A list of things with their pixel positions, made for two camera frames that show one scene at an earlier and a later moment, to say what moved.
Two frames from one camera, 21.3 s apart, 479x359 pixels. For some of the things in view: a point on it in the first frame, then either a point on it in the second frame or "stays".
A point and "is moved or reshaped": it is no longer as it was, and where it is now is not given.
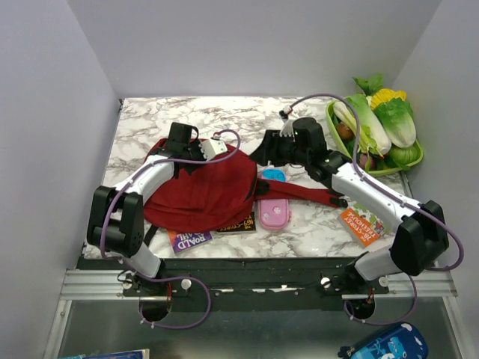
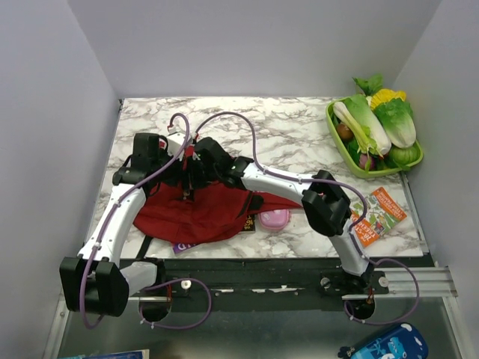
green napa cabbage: x=397 y=117 stays
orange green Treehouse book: x=364 y=227 stays
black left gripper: x=196 y=146 to x=177 y=177
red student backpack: x=219 y=190 is moved or reshaped
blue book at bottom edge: x=141 y=354 stays
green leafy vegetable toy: x=370 y=84 stays
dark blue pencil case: x=403 y=341 stays
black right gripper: x=268 y=149 to x=191 y=179
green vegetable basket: x=374 y=172 stays
